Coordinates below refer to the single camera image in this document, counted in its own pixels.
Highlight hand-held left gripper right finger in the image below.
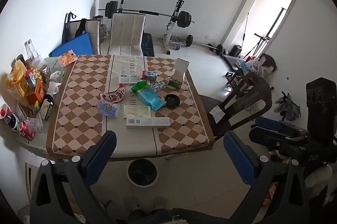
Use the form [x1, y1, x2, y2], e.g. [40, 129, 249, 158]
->
[223, 131, 310, 224]

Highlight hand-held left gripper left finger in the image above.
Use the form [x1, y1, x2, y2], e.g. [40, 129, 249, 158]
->
[29, 130, 118, 224]

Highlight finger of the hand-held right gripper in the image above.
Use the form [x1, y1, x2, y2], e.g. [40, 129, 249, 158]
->
[249, 129, 307, 155]
[255, 116, 308, 136]

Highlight white box with green print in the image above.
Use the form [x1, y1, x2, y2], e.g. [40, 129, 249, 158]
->
[168, 58, 190, 89]

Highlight person's right forearm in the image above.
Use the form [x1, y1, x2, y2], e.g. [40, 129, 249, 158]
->
[304, 163, 337, 203]

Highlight black trash bin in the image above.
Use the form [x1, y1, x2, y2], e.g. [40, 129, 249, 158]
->
[127, 159, 159, 187]

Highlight grey cloth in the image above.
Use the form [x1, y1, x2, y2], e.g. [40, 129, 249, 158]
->
[274, 94, 301, 122]

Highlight brown wooden chair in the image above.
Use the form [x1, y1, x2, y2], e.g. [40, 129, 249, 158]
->
[199, 72, 273, 142]

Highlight blue tissue packet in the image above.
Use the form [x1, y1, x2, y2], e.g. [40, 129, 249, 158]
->
[98, 99, 119, 117]

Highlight brown checkered tablecloth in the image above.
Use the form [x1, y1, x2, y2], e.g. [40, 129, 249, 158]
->
[46, 54, 215, 159]

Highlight long white box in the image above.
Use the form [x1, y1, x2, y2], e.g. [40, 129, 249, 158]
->
[126, 117, 171, 129]

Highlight white paper slip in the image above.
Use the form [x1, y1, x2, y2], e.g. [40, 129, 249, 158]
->
[123, 105, 152, 118]

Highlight white plastic bags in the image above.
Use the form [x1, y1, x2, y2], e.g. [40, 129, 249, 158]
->
[246, 56, 276, 78]

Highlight red and white wrapper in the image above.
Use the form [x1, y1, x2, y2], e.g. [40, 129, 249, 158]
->
[99, 84, 126, 103]

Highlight clear plastic cup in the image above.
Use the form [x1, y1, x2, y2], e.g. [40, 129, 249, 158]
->
[26, 116, 44, 133]

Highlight green and teal bag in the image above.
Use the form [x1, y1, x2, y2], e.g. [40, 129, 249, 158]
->
[131, 81, 167, 112]

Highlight red soda can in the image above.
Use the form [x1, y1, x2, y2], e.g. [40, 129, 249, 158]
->
[17, 121, 35, 141]

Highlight flattened white printed carton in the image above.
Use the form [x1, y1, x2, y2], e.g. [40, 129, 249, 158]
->
[118, 75, 141, 84]

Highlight crumpled white tissue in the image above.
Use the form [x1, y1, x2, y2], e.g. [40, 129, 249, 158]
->
[47, 81, 62, 103]

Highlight small black bowl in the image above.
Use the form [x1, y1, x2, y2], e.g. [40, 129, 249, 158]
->
[164, 94, 181, 109]

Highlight orange box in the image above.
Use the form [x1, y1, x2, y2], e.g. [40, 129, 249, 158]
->
[26, 79, 47, 107]

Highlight silver blister pack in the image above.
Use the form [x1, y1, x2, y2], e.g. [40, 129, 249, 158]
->
[150, 81, 166, 92]

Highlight small milk carton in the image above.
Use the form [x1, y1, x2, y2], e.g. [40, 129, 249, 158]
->
[142, 70, 158, 80]

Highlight cola bottle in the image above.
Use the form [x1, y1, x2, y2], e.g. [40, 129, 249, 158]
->
[0, 104, 20, 132]

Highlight small barbell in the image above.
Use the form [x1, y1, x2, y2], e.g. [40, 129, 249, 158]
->
[186, 35, 224, 56]

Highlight orange snack packet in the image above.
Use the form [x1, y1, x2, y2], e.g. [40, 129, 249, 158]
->
[57, 50, 78, 67]

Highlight blue folded mat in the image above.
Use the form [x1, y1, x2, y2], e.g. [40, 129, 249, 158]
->
[49, 32, 95, 57]

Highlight white padded chair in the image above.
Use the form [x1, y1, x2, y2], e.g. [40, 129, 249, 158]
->
[107, 13, 146, 56]

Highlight white chair with black bag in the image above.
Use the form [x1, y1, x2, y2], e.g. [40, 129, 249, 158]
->
[62, 12, 102, 55]

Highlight clear glass bottle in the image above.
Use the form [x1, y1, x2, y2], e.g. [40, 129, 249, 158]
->
[24, 39, 36, 60]

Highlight white squat rack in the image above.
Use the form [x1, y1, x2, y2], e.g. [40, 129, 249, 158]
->
[116, 0, 185, 55]

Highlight long barbell with black plates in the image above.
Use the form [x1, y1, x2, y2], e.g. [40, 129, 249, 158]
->
[98, 0, 196, 29]

